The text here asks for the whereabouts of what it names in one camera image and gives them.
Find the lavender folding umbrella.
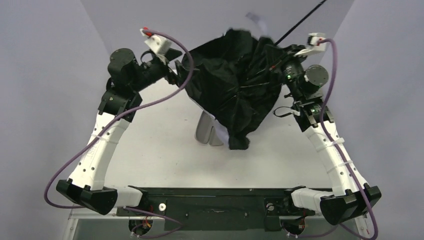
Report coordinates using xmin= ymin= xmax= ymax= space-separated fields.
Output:
xmin=180 ymin=0 xmax=329 ymax=151

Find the pink umbrella case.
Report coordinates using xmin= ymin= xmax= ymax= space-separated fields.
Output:
xmin=194 ymin=111 xmax=224 ymax=147

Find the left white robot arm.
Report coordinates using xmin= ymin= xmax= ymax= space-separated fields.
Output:
xmin=56 ymin=48 xmax=182 ymax=215

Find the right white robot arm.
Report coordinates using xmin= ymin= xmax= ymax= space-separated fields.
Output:
xmin=281 ymin=57 xmax=382 ymax=226

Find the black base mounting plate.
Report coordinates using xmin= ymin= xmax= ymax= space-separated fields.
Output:
xmin=116 ymin=187 xmax=317 ymax=232

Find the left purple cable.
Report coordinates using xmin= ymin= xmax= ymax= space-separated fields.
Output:
xmin=43 ymin=29 xmax=195 ymax=239

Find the purple cable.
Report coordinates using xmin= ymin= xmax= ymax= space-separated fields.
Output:
xmin=317 ymin=38 xmax=379 ymax=240
xmin=43 ymin=29 xmax=195 ymax=239

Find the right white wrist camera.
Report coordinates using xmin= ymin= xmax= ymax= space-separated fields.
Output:
xmin=293 ymin=32 xmax=327 ymax=57

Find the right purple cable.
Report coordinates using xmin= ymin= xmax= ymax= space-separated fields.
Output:
xmin=317 ymin=38 xmax=379 ymax=240

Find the aluminium extrusion rail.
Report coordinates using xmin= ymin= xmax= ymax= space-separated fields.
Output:
xmin=62 ymin=208 xmax=130 ymax=240

